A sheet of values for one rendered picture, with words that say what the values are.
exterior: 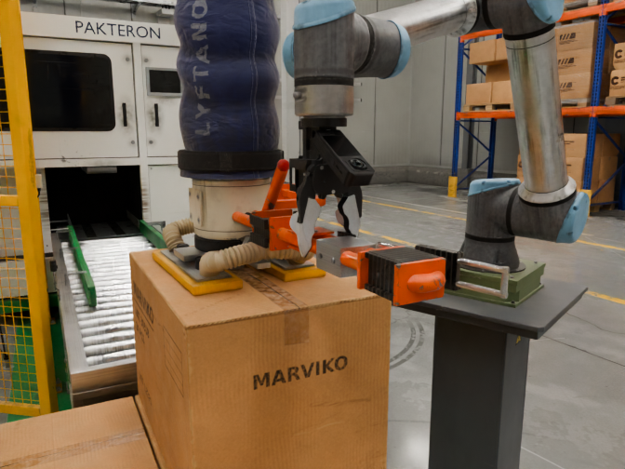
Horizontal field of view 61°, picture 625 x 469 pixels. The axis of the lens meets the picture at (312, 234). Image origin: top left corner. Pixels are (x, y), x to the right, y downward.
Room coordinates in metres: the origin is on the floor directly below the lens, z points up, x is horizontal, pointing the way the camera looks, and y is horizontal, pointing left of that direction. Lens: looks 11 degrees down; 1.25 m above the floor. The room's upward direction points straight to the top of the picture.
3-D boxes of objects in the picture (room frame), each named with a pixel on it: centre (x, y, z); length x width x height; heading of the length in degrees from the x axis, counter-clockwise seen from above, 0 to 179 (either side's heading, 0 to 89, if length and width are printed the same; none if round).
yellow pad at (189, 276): (1.12, 0.26, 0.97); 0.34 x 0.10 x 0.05; 29
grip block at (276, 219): (0.95, 0.06, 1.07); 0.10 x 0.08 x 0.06; 119
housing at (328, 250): (0.76, -0.05, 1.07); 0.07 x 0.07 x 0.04; 29
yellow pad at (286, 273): (1.22, 0.10, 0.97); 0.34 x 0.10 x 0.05; 29
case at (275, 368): (1.16, 0.16, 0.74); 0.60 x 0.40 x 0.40; 27
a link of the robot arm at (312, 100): (0.83, -0.01, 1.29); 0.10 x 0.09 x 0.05; 118
